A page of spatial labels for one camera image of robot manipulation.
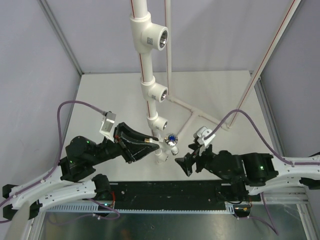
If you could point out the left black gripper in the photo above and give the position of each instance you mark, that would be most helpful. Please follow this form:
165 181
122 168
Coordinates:
136 150

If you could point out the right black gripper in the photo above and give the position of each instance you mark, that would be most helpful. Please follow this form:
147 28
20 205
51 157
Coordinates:
186 162

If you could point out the white PVC pipe frame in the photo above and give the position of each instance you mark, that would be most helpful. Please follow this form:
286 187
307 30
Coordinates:
216 51

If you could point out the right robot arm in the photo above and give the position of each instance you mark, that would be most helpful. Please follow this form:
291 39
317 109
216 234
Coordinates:
254 173

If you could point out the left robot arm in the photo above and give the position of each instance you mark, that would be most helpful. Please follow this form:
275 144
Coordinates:
66 182

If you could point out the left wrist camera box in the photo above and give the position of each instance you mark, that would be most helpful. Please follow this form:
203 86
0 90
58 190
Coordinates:
107 124

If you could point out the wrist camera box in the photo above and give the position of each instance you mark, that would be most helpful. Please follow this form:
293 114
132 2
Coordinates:
107 124
204 136

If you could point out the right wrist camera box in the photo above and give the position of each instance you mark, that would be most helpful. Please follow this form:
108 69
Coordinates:
204 136

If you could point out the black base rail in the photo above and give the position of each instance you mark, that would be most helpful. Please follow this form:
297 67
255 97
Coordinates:
188 195

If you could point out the aluminium table frame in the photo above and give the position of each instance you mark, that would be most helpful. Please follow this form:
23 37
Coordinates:
282 213

